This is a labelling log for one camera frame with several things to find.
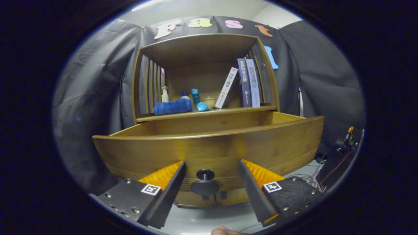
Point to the black drawer knob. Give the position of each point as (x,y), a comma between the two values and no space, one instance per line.
(205,187)

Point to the wooden countertop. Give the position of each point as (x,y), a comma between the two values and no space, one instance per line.
(228,110)

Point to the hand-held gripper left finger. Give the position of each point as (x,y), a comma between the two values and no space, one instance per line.
(168,199)

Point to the wooden drawer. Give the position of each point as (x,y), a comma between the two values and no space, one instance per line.
(212,150)

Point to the beige lidded teacup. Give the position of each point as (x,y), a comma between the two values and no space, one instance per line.
(209,101)

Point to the wooden cabinet door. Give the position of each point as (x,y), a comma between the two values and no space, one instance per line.
(235,197)
(192,199)

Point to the black equipment with orange clamp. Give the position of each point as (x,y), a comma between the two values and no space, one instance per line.
(336,166)

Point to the dark blue book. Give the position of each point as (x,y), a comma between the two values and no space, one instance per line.
(245,85)

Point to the blue folded towel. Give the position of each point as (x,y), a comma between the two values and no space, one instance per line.
(172,107)

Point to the white bottle with blue cap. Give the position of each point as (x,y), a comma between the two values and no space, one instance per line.
(185,96)

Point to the blue and white tube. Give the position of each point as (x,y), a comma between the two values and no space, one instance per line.
(203,106)

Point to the white pump bottle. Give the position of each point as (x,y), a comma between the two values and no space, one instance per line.
(165,97)

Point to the light purple book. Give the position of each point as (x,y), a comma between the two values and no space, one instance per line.
(254,85)

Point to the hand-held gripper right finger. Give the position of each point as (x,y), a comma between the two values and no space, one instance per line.
(253,195)

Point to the clear blue bottle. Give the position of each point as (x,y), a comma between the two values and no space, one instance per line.
(195,99)

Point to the white book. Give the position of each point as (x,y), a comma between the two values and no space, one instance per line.
(226,88)

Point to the wooden cabinet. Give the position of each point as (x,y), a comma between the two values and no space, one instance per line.
(196,78)

